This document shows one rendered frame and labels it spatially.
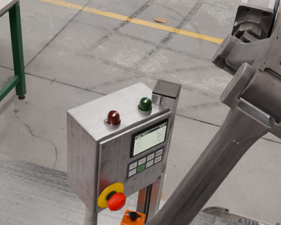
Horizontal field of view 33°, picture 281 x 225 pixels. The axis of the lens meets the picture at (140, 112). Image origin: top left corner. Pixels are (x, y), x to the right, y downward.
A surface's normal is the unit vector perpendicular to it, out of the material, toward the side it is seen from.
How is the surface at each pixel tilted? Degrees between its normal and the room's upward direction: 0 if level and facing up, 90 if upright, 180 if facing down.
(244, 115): 71
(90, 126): 0
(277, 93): 53
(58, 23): 0
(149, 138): 90
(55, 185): 0
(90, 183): 90
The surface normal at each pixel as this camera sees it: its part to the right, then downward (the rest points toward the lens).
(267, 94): -0.13, 0.32
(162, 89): 0.09, -0.77
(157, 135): 0.62, 0.54
